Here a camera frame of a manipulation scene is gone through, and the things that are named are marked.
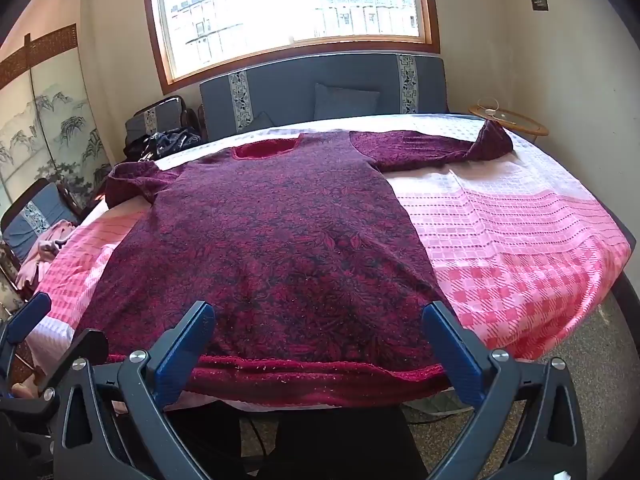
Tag shiny black bag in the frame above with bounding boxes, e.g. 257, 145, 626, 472
122, 130, 203, 162

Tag pink checked bedspread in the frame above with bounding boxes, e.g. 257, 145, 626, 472
22, 112, 633, 411

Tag wooden chair with grey cushion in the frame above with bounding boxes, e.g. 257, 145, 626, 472
0, 177, 96, 303

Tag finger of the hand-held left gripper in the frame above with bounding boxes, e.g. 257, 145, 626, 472
0, 292, 54, 347
37, 328, 109, 397

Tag painted folding screen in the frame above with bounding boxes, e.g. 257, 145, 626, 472
0, 22, 112, 211

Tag round wooden glass-top side table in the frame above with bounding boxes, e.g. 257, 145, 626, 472
468, 104, 550, 144

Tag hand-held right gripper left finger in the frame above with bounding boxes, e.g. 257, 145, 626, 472
52, 301, 216, 480

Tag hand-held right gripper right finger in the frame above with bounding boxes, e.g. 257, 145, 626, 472
421, 301, 588, 480

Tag pale pink cloth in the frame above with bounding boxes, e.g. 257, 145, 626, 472
15, 220, 77, 292

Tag grey square cushion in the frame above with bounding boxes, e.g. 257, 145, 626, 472
314, 83, 381, 122

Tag grey cushioned wooden armchair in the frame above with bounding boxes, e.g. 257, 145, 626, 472
122, 95, 202, 161

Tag white cord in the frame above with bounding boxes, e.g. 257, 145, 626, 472
475, 97, 504, 121

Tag dark red patterned sweater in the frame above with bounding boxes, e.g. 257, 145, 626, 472
77, 127, 516, 408

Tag wooden framed window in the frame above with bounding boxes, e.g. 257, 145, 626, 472
142, 0, 442, 95

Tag grey sofa with patterned stripes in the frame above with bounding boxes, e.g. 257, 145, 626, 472
199, 52, 448, 142

